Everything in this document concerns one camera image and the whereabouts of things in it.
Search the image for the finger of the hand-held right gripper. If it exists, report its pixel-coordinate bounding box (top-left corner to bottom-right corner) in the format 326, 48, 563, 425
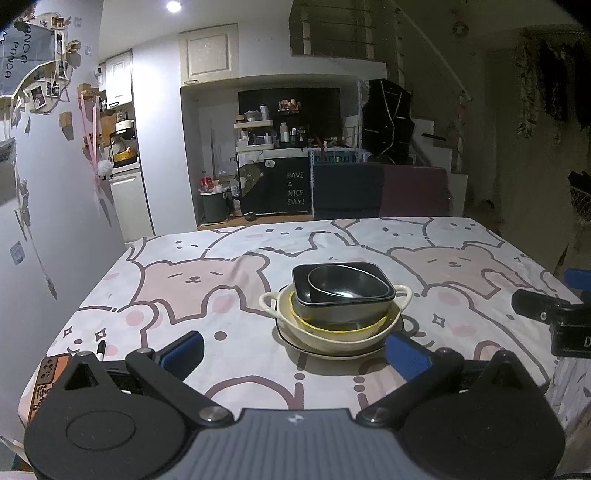
512, 289, 561, 322
564, 269, 591, 291

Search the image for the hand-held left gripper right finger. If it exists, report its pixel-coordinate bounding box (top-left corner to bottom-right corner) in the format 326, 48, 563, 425
355, 331, 532, 428

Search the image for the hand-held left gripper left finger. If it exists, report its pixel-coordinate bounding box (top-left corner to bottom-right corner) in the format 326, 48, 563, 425
62, 331, 234, 428

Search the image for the small rectangular steel tray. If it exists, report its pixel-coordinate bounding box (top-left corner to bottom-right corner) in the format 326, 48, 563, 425
308, 265, 392, 302

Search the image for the large square steel tray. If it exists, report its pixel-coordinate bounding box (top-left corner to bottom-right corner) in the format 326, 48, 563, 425
292, 261, 397, 331

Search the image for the cream two-handled bowl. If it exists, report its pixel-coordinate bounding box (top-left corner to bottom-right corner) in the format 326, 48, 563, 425
259, 284, 413, 356

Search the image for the white floral bowl yellow rim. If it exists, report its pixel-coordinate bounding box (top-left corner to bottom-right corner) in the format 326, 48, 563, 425
290, 295, 400, 334

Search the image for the bear print tablecloth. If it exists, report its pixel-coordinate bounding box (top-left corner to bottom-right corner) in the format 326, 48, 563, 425
18, 217, 591, 416

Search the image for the phone in orange case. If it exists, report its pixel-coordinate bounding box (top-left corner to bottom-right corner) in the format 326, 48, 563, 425
28, 354, 70, 423

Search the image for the grey trash bin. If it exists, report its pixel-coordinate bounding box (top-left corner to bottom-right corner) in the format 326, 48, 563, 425
199, 190, 230, 223

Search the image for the white kitchen base cabinet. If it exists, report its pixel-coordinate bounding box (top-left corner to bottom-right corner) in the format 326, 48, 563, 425
108, 168, 155, 241

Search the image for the wooden top drawer cabinet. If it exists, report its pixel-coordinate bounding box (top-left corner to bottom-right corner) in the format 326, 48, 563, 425
198, 212, 315, 232

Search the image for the dark blue chair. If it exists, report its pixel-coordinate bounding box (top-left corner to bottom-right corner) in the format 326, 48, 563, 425
312, 162, 384, 221

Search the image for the white staircase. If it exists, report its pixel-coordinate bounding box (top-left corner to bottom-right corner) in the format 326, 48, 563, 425
411, 115, 467, 217

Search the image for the green bag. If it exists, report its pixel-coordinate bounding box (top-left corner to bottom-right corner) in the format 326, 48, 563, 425
239, 164, 264, 195

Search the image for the pink ribbon with white pompom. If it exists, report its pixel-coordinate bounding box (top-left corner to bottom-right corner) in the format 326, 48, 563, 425
78, 85, 114, 181

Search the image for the dark hanging garland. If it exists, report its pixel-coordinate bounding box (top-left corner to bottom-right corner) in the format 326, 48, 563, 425
512, 32, 591, 134

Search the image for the teal lettered sign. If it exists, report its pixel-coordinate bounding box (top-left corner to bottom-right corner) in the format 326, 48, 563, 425
314, 150, 358, 163

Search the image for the white shelf organizer with bottles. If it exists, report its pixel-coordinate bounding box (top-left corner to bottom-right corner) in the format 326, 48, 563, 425
233, 120, 274, 151

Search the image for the black hanging jacket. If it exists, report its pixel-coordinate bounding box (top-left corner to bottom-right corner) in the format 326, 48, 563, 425
361, 78, 414, 164

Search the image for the white kitchen wall cabinet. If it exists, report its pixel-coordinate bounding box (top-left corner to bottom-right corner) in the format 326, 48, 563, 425
105, 51, 134, 107

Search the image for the photo collage wall decoration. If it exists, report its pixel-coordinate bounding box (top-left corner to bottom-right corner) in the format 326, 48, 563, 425
0, 14, 84, 114

